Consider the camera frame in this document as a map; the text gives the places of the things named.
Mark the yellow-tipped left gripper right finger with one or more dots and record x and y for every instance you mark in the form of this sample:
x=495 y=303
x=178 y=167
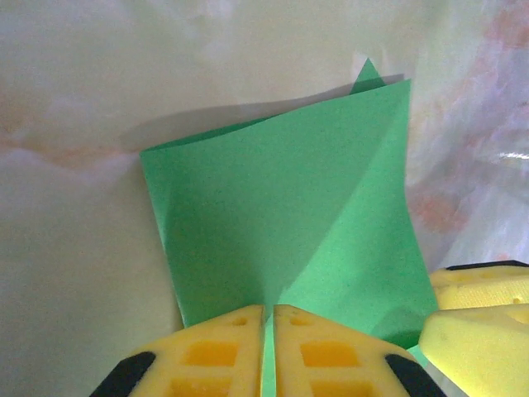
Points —
x=289 y=351

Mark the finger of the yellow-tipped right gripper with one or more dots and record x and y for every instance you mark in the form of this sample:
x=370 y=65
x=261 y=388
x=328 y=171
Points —
x=483 y=285
x=483 y=351

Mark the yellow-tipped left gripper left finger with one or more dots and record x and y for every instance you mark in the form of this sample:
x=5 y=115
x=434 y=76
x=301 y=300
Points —
x=248 y=351

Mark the green cloth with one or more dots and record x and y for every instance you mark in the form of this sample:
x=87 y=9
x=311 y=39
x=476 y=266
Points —
x=268 y=207

